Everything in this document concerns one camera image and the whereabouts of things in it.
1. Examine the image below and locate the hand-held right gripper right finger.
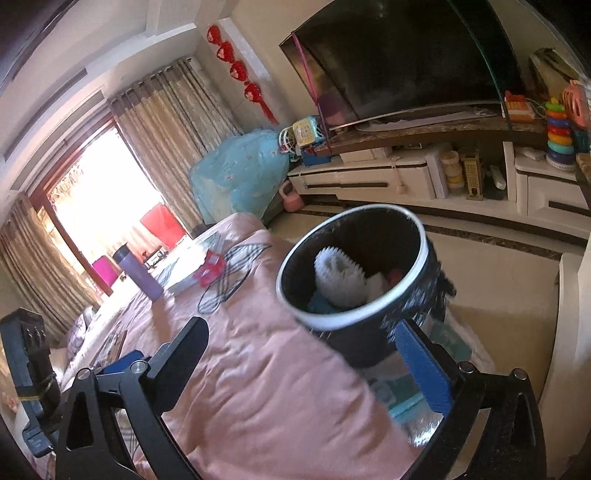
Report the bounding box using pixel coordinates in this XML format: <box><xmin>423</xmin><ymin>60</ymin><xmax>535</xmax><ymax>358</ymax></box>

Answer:
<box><xmin>394</xmin><ymin>318</ymin><xmax>550</xmax><ymax>480</ymax></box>

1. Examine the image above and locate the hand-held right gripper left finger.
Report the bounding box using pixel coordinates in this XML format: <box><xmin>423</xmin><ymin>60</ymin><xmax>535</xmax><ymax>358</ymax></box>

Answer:
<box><xmin>53</xmin><ymin>316</ymin><xmax>208</xmax><ymax>480</ymax></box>

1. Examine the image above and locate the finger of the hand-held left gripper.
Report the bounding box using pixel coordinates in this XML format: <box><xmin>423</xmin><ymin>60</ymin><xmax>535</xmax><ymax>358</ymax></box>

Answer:
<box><xmin>99</xmin><ymin>350</ymin><xmax>147</xmax><ymax>377</ymax></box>

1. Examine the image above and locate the black bin with white rim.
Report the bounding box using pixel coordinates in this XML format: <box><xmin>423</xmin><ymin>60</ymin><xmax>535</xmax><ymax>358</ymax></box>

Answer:
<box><xmin>276</xmin><ymin>204</ymin><xmax>455</xmax><ymax>370</ymax></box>

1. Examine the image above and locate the white ribbed brush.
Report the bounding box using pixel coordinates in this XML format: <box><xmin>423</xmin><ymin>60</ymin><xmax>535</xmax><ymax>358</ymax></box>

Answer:
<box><xmin>314</xmin><ymin>247</ymin><xmax>368</xmax><ymax>308</ymax></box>

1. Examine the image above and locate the white board book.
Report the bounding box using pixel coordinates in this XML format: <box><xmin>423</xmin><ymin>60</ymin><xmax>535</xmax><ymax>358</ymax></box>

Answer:
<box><xmin>154</xmin><ymin>230</ymin><xmax>220</xmax><ymax>295</ymax></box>

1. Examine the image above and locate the small red packet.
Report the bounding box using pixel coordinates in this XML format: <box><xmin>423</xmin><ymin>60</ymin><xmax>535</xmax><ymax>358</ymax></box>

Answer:
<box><xmin>194</xmin><ymin>251</ymin><xmax>227</xmax><ymax>287</ymax></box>

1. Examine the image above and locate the beige patterned curtain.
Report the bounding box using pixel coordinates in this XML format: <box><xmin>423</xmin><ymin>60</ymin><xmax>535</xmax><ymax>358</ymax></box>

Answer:
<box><xmin>110</xmin><ymin>58</ymin><xmax>241</xmax><ymax>236</ymax></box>
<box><xmin>0</xmin><ymin>194</ymin><xmax>102</xmax><ymax>342</ymax></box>

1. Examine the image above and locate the purple thermos bottle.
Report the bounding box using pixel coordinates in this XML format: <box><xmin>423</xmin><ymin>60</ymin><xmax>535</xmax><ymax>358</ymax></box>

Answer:
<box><xmin>112</xmin><ymin>244</ymin><xmax>164</xmax><ymax>301</ymax></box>

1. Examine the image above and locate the white tissue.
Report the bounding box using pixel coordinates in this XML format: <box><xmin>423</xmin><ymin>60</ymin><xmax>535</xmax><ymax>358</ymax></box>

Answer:
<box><xmin>365</xmin><ymin>272</ymin><xmax>387</xmax><ymax>301</ymax></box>

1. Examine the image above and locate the magenta stool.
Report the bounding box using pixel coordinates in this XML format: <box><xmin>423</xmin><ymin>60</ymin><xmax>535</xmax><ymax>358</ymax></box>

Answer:
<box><xmin>91</xmin><ymin>256</ymin><xmax>118</xmax><ymax>288</ymax></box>

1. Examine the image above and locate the red chair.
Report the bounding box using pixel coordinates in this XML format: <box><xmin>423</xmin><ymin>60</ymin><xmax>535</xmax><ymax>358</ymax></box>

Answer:
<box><xmin>141</xmin><ymin>203</ymin><xmax>182</xmax><ymax>250</ymax></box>

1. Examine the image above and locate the white armchair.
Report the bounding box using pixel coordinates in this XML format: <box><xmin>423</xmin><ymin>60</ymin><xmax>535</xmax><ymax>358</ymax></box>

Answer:
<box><xmin>538</xmin><ymin>251</ymin><xmax>591</xmax><ymax>430</ymax></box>

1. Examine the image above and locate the light blue printed cover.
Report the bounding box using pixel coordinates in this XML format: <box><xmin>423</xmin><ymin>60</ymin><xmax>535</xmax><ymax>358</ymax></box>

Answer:
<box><xmin>189</xmin><ymin>129</ymin><xmax>291</xmax><ymax>220</ymax></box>

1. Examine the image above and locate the pink kettlebell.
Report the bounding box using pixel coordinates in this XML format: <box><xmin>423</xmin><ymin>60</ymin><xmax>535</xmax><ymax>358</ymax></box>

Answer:
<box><xmin>279</xmin><ymin>180</ymin><xmax>303</xmax><ymax>213</ymax></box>

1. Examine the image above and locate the white television cabinet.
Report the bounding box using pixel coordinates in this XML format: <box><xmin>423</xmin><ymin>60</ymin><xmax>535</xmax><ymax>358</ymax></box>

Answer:
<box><xmin>286</xmin><ymin>115</ymin><xmax>591</xmax><ymax>252</ymax></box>

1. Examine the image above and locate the yellow patterned box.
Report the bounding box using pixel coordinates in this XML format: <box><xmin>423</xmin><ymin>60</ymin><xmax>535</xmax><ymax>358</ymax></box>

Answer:
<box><xmin>463</xmin><ymin>154</ymin><xmax>483</xmax><ymax>200</ymax></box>

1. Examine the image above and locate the yellow jar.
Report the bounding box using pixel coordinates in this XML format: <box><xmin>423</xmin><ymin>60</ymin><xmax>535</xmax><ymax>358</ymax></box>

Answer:
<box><xmin>440</xmin><ymin>150</ymin><xmax>464</xmax><ymax>192</ymax></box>

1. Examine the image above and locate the blue toy crate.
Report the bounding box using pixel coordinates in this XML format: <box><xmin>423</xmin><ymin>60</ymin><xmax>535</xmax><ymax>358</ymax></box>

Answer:
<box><xmin>301</xmin><ymin>147</ymin><xmax>333</xmax><ymax>168</ymax></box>

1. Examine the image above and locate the colourful toy box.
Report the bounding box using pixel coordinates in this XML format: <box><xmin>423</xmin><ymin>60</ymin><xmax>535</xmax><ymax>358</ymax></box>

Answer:
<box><xmin>293</xmin><ymin>116</ymin><xmax>324</xmax><ymax>148</ymax></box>

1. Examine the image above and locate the colourful stacking rings toy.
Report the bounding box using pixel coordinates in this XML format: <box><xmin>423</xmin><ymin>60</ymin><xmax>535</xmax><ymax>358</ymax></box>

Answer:
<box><xmin>545</xmin><ymin>99</ymin><xmax>578</xmax><ymax>169</ymax></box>

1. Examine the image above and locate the orange toy phone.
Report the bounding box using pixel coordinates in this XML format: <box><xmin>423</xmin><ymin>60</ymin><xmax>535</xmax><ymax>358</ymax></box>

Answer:
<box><xmin>503</xmin><ymin>90</ymin><xmax>539</xmax><ymax>123</ymax></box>

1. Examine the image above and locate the red hanging decoration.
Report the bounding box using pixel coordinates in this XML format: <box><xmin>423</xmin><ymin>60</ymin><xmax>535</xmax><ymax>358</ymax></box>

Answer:
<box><xmin>206</xmin><ymin>25</ymin><xmax>278</xmax><ymax>124</ymax></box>

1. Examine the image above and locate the pink stick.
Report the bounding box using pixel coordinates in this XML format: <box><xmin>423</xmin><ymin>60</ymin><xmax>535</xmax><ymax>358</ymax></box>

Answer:
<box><xmin>292</xmin><ymin>32</ymin><xmax>331</xmax><ymax>139</ymax></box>

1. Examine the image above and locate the pink plastic toy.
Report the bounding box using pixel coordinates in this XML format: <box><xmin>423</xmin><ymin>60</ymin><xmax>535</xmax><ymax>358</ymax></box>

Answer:
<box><xmin>562</xmin><ymin>79</ymin><xmax>590</xmax><ymax>127</ymax></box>

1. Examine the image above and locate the black television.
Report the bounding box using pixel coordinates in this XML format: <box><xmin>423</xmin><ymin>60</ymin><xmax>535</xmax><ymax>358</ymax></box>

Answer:
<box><xmin>279</xmin><ymin>0</ymin><xmax>511</xmax><ymax>132</ymax></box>

